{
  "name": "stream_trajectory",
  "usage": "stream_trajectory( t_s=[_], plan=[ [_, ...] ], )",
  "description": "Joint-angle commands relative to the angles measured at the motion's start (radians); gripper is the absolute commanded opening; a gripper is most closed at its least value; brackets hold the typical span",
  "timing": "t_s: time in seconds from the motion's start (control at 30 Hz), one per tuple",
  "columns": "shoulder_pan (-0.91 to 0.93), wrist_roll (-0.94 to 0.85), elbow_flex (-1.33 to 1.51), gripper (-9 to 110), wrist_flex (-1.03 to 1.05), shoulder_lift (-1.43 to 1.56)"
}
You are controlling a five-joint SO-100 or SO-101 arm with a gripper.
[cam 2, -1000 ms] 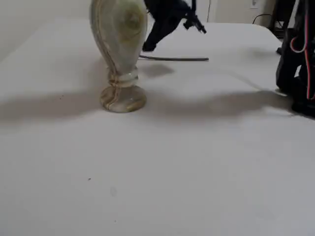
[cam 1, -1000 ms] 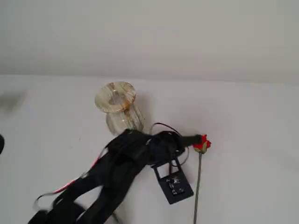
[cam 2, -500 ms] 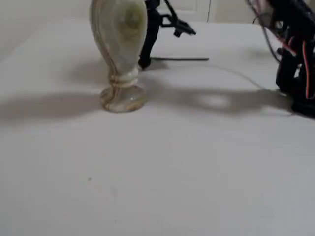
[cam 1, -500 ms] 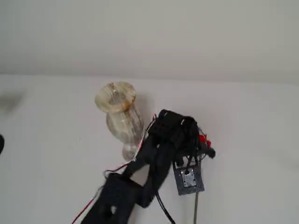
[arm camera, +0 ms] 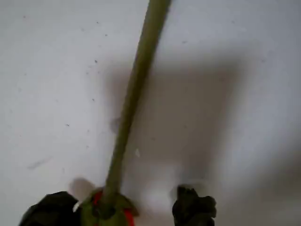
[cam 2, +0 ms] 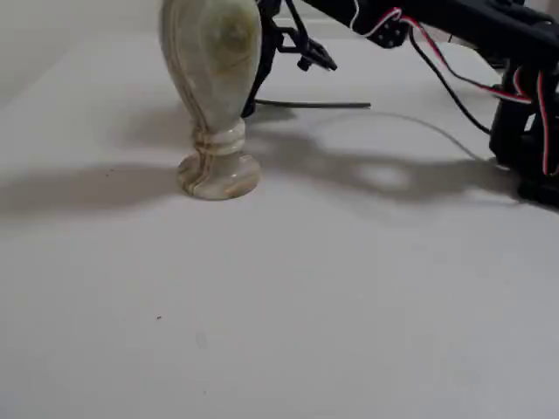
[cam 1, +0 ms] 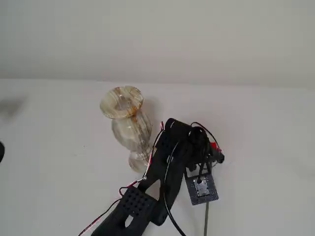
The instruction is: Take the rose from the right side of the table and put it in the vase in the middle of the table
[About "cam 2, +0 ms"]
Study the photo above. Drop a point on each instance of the red rose with long stem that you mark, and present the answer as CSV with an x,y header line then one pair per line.
x,y
314,105

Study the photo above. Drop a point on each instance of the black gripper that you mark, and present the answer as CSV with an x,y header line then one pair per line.
x,y
261,83

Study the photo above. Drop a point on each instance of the green onyx marble vase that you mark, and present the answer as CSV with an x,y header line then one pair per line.
x,y
209,65

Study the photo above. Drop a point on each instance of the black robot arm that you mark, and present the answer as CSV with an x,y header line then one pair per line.
x,y
480,26

